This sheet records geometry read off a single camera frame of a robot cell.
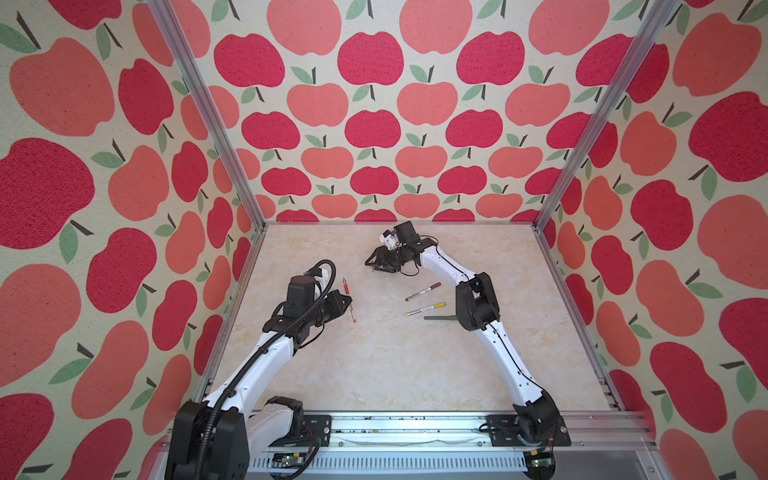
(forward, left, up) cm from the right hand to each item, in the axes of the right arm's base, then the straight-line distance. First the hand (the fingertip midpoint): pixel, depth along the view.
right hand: (373, 263), depth 105 cm
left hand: (-22, +2, +11) cm, 25 cm away
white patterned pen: (-8, -18, -3) cm, 20 cm away
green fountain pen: (-17, -24, -3) cm, 30 cm away
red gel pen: (-20, +4, +11) cm, 24 cm away
